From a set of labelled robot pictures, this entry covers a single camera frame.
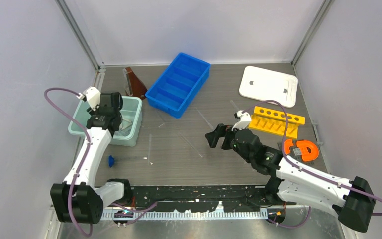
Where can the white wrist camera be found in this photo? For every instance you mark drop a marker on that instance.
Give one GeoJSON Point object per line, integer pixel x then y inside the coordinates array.
{"type": "Point", "coordinates": [92, 96]}
{"type": "Point", "coordinates": [244, 119]}

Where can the grey building plate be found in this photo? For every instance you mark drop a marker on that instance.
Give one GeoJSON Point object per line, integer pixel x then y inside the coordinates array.
{"type": "Point", "coordinates": [301, 161]}

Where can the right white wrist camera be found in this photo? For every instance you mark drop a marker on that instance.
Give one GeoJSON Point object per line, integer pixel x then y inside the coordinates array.
{"type": "Point", "coordinates": [244, 119]}

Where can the short clear glass tube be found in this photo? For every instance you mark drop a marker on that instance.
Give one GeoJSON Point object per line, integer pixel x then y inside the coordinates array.
{"type": "Point", "coordinates": [234, 105]}

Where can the light green plastic tub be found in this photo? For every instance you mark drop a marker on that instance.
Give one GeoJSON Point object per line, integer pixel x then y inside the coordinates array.
{"type": "Point", "coordinates": [131, 110]}

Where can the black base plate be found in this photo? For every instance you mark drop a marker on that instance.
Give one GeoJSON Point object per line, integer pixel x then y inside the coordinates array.
{"type": "Point", "coordinates": [233, 198]}

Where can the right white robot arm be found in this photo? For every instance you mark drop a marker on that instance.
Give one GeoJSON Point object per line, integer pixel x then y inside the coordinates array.
{"type": "Point", "coordinates": [293, 181]}

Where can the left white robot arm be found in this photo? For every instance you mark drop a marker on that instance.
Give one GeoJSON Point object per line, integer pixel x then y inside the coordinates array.
{"type": "Point", "coordinates": [76, 199]}

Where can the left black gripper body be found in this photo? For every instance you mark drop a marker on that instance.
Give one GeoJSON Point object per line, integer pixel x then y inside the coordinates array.
{"type": "Point", "coordinates": [119, 114]}

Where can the yellow test tube rack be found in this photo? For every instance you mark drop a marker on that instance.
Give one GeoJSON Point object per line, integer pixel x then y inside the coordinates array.
{"type": "Point", "coordinates": [273, 122]}

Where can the brown triangular stand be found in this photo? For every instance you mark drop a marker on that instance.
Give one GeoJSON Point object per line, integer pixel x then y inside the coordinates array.
{"type": "Point", "coordinates": [133, 85]}

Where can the blue divided plastic bin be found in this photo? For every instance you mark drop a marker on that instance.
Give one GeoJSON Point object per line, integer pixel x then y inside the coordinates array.
{"type": "Point", "coordinates": [177, 86]}

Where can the vertical glass pipette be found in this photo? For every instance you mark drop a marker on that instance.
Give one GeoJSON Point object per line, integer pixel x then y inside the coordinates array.
{"type": "Point", "coordinates": [149, 150]}

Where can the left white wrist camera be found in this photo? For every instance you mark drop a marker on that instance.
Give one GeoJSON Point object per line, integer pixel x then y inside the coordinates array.
{"type": "Point", "coordinates": [92, 96]}

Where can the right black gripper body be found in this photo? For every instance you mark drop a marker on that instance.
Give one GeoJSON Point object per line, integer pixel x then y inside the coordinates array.
{"type": "Point", "coordinates": [234, 146]}

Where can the white plastic tray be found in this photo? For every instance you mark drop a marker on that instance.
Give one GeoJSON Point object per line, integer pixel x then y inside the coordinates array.
{"type": "Point", "coordinates": [263, 84]}

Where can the metal crucible tongs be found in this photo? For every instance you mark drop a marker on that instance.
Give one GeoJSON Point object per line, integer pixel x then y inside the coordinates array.
{"type": "Point", "coordinates": [125, 127]}

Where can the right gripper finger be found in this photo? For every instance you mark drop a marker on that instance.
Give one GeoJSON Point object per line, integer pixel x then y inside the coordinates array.
{"type": "Point", "coordinates": [224, 127]}
{"type": "Point", "coordinates": [214, 136]}

